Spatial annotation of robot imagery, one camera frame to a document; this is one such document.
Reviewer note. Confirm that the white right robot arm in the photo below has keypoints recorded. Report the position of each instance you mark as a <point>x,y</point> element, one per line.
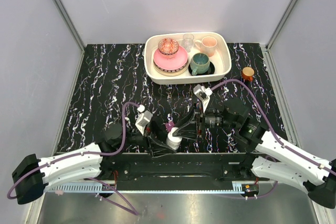
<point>269,156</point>

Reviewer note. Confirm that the pink weekly pill organizer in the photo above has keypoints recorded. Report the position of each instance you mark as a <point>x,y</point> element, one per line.
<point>169,126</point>

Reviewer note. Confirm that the black saucer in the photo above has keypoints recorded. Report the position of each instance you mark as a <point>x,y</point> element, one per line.
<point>211,70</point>

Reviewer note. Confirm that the white slotted cable duct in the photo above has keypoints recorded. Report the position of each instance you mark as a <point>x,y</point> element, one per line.
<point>167,188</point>

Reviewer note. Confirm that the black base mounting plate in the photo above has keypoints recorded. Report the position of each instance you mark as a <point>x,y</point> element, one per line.
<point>217,166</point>

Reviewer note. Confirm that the teal ceramic mug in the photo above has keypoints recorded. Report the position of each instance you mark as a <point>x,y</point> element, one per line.
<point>199,64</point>

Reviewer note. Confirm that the pink plate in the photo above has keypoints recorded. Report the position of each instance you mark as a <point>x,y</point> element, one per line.
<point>171,63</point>

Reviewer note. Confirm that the aluminium frame rail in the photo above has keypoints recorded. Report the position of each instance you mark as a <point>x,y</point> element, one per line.
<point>70,25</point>

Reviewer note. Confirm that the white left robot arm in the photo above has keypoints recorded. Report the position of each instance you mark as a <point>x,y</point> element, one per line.
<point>35,176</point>

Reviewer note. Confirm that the clear drinking glass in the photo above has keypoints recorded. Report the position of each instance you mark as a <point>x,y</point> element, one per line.
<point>188,41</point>

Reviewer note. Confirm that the red patterned glass bowl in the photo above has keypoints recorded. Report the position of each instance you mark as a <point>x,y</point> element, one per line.
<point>168,46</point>

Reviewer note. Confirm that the white pill bottle blue label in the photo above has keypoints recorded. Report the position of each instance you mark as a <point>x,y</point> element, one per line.
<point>173,141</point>

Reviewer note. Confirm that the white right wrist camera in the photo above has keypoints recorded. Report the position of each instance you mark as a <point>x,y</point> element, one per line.
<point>203,94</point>

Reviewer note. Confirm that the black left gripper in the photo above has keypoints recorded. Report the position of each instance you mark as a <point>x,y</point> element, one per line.
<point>157,150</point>

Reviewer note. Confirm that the orange jar wooden lid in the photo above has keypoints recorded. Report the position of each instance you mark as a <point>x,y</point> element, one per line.
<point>247,74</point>

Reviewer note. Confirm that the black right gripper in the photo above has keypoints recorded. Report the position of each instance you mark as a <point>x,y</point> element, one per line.
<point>187,129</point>

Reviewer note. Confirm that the beige striped plate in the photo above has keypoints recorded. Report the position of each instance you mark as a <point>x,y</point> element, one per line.
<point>171,73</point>

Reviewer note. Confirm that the pink ceramic mug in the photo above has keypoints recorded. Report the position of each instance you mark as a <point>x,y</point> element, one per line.
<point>207,45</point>

